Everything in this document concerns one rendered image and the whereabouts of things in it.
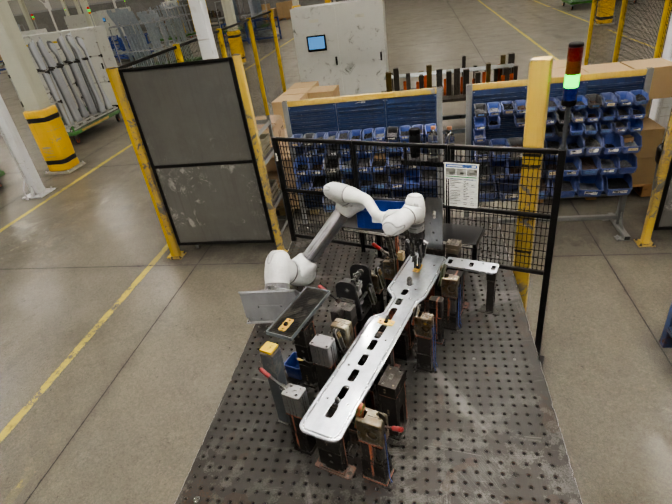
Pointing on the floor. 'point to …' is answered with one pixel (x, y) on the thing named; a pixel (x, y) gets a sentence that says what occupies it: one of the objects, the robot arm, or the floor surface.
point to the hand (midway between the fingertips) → (417, 261)
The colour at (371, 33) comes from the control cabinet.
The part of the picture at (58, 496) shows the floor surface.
